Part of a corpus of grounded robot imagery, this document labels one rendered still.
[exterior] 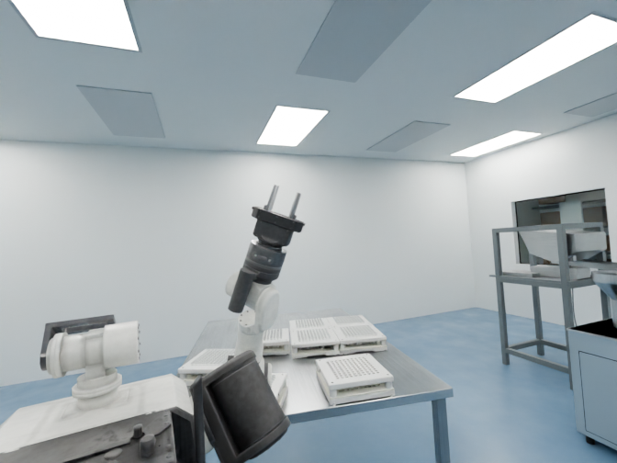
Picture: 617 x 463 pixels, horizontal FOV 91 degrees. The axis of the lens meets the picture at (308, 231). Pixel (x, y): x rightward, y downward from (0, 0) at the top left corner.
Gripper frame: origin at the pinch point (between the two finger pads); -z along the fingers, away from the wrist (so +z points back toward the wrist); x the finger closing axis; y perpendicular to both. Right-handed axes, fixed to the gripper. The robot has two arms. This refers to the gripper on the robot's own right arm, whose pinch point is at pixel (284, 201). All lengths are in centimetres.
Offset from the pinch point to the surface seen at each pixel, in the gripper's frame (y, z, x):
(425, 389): 42, 51, -68
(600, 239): 230, -54, -262
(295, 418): 27, 70, -23
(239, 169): 384, -9, 136
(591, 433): 129, 84, -223
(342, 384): 33, 56, -35
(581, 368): 136, 47, -206
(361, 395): 35, 58, -43
